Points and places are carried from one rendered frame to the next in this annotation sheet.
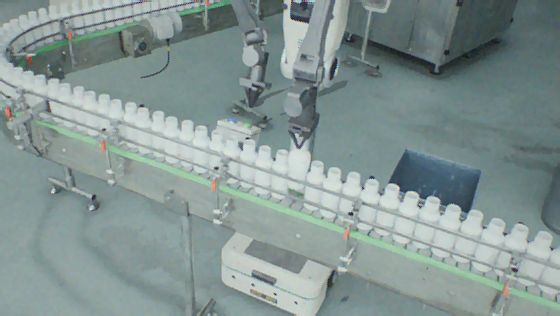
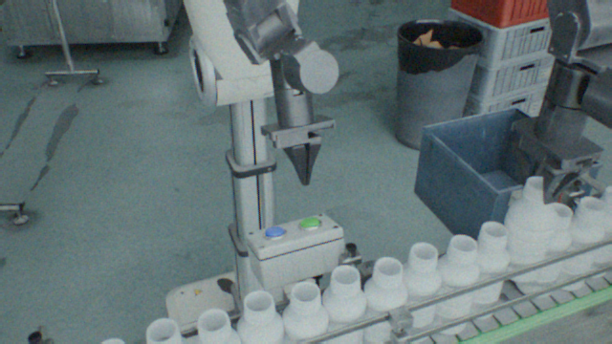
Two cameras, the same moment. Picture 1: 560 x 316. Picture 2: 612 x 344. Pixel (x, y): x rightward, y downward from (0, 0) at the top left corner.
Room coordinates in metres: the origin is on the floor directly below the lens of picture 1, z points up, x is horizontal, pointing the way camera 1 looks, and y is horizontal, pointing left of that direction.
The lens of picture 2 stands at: (1.16, 0.60, 1.68)
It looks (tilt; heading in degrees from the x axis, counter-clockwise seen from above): 35 degrees down; 315
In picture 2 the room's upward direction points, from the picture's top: straight up
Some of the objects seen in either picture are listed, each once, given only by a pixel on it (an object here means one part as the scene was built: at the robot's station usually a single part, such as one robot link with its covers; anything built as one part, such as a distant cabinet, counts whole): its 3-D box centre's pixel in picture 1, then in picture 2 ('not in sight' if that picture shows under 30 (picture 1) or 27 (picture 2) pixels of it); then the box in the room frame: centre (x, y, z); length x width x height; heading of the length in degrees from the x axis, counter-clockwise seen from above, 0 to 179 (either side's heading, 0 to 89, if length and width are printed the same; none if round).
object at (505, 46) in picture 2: not in sight; (508, 28); (2.46, -2.40, 0.55); 0.61 x 0.41 x 0.22; 74
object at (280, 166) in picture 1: (281, 174); (484, 270); (1.38, -0.01, 1.08); 0.06 x 0.06 x 0.17
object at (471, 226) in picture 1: (468, 236); not in sight; (1.14, -0.56, 1.08); 0.06 x 0.06 x 0.17
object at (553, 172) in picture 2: (301, 133); (550, 170); (1.34, -0.06, 1.26); 0.07 x 0.07 x 0.09; 67
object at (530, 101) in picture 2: not in sight; (492, 96); (2.46, -2.40, 0.11); 0.61 x 0.41 x 0.22; 72
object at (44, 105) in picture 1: (34, 133); not in sight; (1.70, 0.95, 0.96); 0.23 x 0.10 x 0.27; 157
